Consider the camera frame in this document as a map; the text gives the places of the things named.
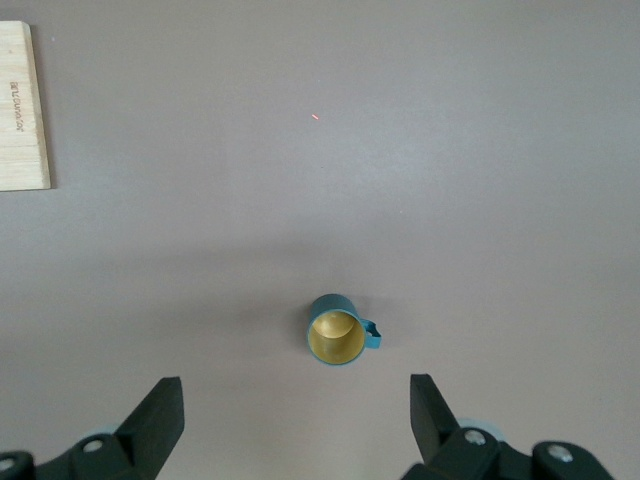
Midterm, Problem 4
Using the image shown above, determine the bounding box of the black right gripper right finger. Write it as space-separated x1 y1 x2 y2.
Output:
404 373 617 480

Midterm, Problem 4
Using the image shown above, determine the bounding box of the teal cup with gold inside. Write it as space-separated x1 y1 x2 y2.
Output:
304 293 385 368

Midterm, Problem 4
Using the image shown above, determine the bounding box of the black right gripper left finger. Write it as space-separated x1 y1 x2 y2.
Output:
0 377 186 480

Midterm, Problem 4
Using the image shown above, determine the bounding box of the bamboo cutting board with handle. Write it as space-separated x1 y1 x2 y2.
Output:
0 20 53 192

